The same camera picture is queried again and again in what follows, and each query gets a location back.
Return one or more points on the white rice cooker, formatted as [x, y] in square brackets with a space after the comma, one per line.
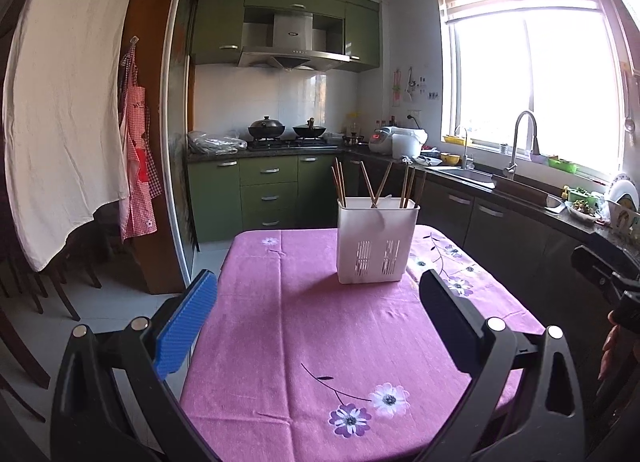
[398, 141]

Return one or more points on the plastic bag on counter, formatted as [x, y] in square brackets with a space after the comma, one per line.
[204, 143]

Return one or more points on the red checkered apron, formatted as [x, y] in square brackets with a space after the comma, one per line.
[136, 212]

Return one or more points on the person's right hand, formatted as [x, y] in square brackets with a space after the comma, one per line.
[608, 349]

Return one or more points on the white plastic utensil holder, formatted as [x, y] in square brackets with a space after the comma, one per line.
[373, 244]

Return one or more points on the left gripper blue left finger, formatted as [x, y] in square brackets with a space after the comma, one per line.
[178, 322]

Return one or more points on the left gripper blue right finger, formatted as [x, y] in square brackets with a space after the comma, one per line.
[458, 323]

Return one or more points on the green kitchen cabinets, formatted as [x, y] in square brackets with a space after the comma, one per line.
[263, 192]

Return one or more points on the black wok with lid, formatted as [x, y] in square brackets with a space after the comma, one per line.
[266, 128]

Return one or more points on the purple floral tablecloth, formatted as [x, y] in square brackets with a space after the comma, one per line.
[293, 365]

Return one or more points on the dark lower cabinets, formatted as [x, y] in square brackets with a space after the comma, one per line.
[527, 249]

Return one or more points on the white hanging cloth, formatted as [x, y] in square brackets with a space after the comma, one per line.
[62, 149]

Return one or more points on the steel range hood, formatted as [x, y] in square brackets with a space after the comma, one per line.
[292, 43]

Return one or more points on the green upper cabinets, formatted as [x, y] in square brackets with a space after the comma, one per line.
[220, 28]

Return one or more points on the dark wooden chair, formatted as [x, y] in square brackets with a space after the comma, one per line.
[88, 244]

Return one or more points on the sliding door frame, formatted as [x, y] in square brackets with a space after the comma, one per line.
[174, 114]

